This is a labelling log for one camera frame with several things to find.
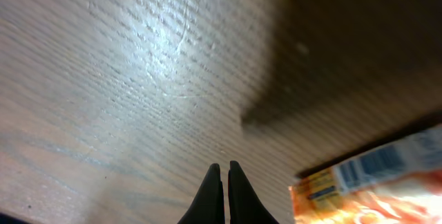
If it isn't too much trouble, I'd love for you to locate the small orange carton box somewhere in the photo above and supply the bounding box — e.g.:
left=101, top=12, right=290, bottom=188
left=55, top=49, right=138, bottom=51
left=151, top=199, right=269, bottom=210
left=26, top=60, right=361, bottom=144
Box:
left=289, top=125, right=441, bottom=224

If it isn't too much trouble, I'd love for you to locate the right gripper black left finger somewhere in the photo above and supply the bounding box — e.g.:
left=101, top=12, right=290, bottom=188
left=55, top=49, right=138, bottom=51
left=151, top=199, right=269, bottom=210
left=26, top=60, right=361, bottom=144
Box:
left=178, top=163, right=225, bottom=224

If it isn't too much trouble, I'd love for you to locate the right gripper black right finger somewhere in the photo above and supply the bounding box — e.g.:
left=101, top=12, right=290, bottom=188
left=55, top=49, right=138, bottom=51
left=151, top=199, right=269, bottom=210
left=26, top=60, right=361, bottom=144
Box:
left=228, top=160, right=278, bottom=224

